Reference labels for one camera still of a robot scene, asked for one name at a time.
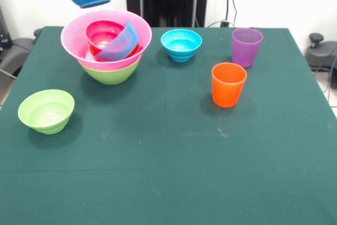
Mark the small red bowl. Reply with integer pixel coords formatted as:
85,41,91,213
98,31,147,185
85,20,126,55

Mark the wide light blue bowl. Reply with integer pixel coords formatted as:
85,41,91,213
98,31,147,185
94,21,140,62

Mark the large pink bowl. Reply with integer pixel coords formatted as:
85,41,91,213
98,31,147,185
61,9,153,72

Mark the small light blue footed bowl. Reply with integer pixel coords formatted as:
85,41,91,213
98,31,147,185
161,28,203,63

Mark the small green bowl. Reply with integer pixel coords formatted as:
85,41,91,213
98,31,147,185
17,89,75,135

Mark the large green bowl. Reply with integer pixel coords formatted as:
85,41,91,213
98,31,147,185
77,56,142,85

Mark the black and grey equipment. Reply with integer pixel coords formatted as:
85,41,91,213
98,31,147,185
0,3,36,78

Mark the purple cup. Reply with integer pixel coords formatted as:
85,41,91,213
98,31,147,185
231,27,264,68

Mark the orange cup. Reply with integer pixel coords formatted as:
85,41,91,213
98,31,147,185
212,62,247,109

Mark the dark green tablecloth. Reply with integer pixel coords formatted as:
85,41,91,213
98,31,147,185
0,26,337,225

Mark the black equipment with knob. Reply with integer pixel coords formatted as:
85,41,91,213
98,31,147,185
305,33,337,90

